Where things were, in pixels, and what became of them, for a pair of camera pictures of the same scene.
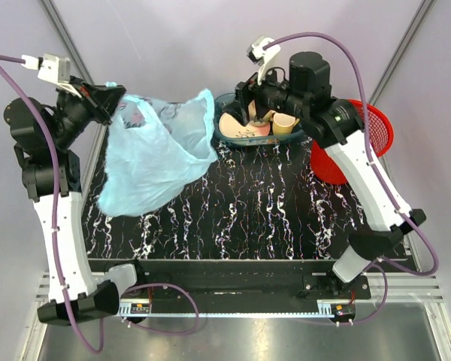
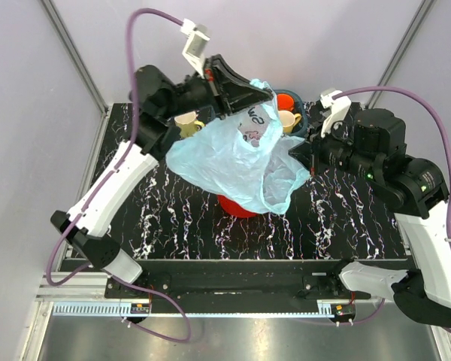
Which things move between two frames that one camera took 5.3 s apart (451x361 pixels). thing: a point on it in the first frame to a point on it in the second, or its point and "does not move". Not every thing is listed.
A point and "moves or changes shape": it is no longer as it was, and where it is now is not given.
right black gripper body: x=267 y=96 to x=327 y=152
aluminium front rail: x=390 y=292 does not move
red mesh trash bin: x=381 y=136 moves or changes shape
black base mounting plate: x=234 y=280 does not move
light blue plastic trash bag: x=152 y=148 to x=244 y=153
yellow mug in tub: x=283 y=123 does not move
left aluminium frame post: x=66 y=40 does not move
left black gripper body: x=80 y=111 to x=213 y=90
